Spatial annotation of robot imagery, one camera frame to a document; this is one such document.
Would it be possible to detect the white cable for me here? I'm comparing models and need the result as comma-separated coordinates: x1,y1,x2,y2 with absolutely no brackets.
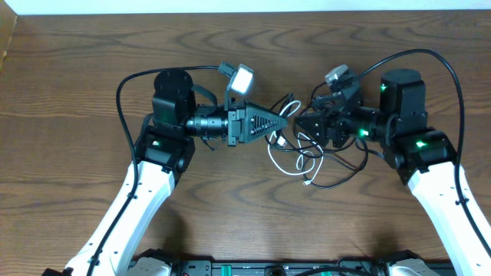
266,100,325,186

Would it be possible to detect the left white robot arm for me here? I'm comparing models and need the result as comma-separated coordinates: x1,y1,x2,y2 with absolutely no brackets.
59,67,288,275

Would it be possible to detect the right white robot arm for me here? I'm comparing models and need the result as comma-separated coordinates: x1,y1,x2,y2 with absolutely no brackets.
295,65,490,275

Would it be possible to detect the right camera black cable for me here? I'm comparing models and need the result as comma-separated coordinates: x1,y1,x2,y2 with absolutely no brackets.
344,48,491,258

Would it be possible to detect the camera black cable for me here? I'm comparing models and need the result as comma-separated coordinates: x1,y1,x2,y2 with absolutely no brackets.
84,64,231,276
344,48,491,258

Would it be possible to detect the left camera black cable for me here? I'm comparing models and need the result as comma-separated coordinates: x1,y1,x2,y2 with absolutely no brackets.
84,64,231,276

